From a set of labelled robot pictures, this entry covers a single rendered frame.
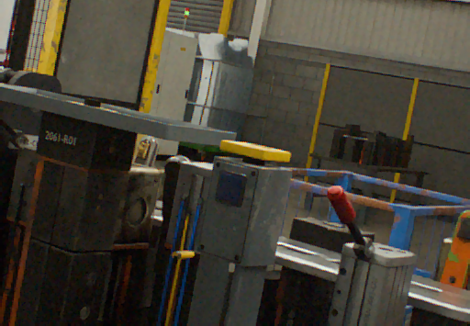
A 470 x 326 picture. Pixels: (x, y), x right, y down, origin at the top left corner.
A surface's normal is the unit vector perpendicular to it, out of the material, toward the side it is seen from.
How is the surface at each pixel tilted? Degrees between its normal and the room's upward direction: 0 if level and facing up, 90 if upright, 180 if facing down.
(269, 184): 90
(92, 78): 92
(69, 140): 90
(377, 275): 90
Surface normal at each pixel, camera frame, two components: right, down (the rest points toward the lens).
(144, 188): 0.80, 0.19
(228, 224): -0.56, -0.06
